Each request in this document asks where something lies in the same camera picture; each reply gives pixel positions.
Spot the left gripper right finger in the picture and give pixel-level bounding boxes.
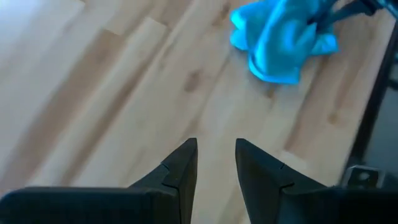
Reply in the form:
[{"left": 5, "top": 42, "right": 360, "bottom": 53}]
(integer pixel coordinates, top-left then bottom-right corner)
[{"left": 235, "top": 138, "right": 398, "bottom": 224}]

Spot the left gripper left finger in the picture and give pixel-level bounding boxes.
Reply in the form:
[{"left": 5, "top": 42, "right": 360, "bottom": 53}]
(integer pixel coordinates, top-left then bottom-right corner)
[{"left": 0, "top": 138, "right": 199, "bottom": 224}]

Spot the teal microfiber towel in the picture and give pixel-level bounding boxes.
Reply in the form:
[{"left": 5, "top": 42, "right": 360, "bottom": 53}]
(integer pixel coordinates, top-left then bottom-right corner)
[{"left": 229, "top": 0, "right": 340, "bottom": 85}]

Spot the silver metal bracket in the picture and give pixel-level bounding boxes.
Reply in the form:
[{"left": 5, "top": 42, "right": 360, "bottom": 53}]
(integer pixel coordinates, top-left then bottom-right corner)
[{"left": 341, "top": 166, "right": 386, "bottom": 190}]

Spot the black aluminium table frame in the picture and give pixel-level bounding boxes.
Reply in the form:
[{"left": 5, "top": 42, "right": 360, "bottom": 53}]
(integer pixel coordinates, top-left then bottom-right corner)
[{"left": 306, "top": 0, "right": 398, "bottom": 175}]

